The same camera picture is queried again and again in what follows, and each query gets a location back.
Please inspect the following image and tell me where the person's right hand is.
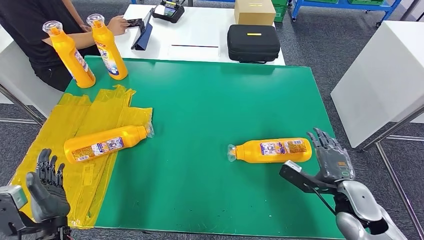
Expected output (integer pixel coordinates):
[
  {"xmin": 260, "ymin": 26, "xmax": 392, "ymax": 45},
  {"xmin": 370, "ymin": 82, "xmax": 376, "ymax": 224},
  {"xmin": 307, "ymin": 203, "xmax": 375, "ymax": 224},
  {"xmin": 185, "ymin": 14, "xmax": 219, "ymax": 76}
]
[{"xmin": 106, "ymin": 14, "xmax": 130, "ymax": 37}]

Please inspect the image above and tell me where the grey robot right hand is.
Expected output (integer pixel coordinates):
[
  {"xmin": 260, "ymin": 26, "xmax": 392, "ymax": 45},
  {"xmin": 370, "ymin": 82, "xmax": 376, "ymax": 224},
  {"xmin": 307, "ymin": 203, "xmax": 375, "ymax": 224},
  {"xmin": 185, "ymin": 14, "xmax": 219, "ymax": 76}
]
[{"xmin": 306, "ymin": 127, "xmax": 356, "ymax": 186}]

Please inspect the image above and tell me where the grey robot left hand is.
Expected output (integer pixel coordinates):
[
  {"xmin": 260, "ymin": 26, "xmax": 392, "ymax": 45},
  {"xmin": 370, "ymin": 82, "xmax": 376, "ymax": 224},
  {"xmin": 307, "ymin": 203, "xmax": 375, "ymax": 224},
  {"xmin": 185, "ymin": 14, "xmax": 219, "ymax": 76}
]
[{"xmin": 25, "ymin": 148, "xmax": 71, "ymax": 223}]

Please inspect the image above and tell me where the orange detergent bottle clear cap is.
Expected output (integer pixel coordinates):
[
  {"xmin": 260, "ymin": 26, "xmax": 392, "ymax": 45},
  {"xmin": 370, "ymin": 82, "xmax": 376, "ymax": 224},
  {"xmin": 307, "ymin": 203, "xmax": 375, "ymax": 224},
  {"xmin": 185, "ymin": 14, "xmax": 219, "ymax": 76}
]
[
  {"xmin": 42, "ymin": 20, "xmax": 97, "ymax": 89},
  {"xmin": 227, "ymin": 137, "xmax": 313, "ymax": 164},
  {"xmin": 86, "ymin": 13, "xmax": 129, "ymax": 81},
  {"xmin": 63, "ymin": 124, "xmax": 156, "ymax": 165}
]

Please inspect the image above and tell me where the tablet in blue cover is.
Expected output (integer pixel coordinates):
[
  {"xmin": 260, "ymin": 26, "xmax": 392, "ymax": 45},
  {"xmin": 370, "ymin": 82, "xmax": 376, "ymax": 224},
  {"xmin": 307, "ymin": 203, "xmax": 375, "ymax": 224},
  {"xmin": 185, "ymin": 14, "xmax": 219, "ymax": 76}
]
[{"xmin": 131, "ymin": 7, "xmax": 155, "ymax": 51}]

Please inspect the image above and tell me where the yellow plastic sheet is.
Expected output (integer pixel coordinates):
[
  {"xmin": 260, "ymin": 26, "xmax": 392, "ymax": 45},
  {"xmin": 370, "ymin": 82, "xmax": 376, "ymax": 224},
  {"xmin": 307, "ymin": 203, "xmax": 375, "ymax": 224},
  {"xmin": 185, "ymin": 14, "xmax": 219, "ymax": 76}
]
[{"xmin": 9, "ymin": 84, "xmax": 154, "ymax": 229}]

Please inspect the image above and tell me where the black handheld controller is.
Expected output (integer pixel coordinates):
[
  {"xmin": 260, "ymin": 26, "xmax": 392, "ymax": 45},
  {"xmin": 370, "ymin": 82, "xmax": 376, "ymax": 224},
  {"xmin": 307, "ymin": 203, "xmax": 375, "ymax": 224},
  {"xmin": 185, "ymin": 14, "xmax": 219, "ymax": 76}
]
[{"xmin": 152, "ymin": 0, "xmax": 186, "ymax": 24}]

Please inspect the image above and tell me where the person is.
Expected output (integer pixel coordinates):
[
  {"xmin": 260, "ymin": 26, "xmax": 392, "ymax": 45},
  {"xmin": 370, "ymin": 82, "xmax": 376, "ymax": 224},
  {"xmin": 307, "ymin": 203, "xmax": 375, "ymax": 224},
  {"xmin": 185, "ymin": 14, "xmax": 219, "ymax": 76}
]
[{"xmin": 0, "ymin": 0, "xmax": 129, "ymax": 93}]

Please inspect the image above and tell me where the thin dark stick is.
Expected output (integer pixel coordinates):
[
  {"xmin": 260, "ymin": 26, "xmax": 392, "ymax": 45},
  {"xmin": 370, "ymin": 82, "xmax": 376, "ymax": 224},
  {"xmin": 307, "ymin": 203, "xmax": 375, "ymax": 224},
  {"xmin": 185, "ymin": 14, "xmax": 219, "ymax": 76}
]
[{"xmin": 171, "ymin": 44, "xmax": 220, "ymax": 49}]

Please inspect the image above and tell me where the long white table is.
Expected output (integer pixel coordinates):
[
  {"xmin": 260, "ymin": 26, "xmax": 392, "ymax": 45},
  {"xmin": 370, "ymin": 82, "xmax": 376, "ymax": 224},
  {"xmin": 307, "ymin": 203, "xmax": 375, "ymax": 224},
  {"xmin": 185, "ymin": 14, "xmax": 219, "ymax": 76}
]
[{"xmin": 114, "ymin": 3, "xmax": 286, "ymax": 66}]

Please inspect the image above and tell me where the white side table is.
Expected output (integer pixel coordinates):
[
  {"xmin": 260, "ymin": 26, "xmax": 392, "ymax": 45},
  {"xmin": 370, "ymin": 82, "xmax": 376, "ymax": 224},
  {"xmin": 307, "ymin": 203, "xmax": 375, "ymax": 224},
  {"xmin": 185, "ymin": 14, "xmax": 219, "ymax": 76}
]
[{"xmin": 0, "ymin": 26, "xmax": 64, "ymax": 126}]

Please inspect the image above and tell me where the white square table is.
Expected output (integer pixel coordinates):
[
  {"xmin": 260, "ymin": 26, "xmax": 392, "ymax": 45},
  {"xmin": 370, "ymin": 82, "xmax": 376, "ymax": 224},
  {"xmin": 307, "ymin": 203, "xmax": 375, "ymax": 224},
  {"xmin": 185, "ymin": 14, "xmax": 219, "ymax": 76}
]
[{"xmin": 330, "ymin": 20, "xmax": 424, "ymax": 149}]

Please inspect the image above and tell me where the green table mat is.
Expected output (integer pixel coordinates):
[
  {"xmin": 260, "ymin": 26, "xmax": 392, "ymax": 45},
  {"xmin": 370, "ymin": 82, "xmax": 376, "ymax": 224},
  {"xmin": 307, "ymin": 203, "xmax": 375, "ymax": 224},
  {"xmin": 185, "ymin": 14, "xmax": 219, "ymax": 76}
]
[{"xmin": 64, "ymin": 55, "xmax": 373, "ymax": 240}]

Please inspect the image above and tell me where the black carrying case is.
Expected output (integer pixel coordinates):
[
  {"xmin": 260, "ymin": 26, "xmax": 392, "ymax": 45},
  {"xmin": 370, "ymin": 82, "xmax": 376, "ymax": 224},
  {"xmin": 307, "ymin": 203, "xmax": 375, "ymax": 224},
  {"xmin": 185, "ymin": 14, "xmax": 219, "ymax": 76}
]
[{"xmin": 226, "ymin": 24, "xmax": 281, "ymax": 64}]

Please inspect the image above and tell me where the brown cardboard box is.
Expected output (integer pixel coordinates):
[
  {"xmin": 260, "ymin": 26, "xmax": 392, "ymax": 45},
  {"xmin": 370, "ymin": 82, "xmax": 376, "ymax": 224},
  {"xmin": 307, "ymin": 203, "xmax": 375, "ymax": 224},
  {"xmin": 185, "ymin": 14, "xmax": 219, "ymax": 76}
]
[{"xmin": 234, "ymin": 0, "xmax": 277, "ymax": 26}]

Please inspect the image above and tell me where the blue metal rack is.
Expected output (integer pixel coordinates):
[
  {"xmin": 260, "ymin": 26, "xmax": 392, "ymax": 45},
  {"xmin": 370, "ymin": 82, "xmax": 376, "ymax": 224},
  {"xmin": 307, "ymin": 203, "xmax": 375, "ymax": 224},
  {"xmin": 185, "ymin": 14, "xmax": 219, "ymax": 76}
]
[{"xmin": 291, "ymin": 0, "xmax": 402, "ymax": 27}]

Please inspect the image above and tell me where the green storage crate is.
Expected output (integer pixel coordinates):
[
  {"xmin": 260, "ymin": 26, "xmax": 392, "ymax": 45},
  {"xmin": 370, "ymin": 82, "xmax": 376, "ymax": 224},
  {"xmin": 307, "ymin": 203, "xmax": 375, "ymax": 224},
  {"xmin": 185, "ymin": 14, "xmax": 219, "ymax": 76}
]
[{"xmin": 270, "ymin": 0, "xmax": 288, "ymax": 23}]

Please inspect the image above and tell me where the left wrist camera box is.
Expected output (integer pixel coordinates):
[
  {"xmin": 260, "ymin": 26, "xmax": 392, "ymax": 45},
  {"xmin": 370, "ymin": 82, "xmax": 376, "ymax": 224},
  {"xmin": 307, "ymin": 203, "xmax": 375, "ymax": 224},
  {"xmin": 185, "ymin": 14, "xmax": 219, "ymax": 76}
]
[{"xmin": 0, "ymin": 184, "xmax": 29, "ymax": 238}]

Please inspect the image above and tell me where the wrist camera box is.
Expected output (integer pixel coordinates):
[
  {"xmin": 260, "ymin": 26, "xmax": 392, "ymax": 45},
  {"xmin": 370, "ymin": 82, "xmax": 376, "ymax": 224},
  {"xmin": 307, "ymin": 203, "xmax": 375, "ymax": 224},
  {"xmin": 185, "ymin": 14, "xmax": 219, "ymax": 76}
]
[
  {"xmin": 0, "ymin": 184, "xmax": 29, "ymax": 238},
  {"xmin": 279, "ymin": 160, "xmax": 339, "ymax": 195}
]

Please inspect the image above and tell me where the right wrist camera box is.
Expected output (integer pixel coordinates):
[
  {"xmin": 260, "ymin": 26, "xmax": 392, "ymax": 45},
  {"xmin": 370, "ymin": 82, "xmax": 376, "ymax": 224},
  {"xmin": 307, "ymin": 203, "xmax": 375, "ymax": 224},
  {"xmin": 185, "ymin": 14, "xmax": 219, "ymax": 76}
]
[{"xmin": 279, "ymin": 160, "xmax": 339, "ymax": 195}]

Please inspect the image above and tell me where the grey metal table frame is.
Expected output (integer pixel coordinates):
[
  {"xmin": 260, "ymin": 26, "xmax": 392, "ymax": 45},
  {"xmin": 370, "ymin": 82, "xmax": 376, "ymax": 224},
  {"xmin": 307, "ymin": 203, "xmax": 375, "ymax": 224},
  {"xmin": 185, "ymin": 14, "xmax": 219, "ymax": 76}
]
[{"xmin": 360, "ymin": 103, "xmax": 424, "ymax": 239}]

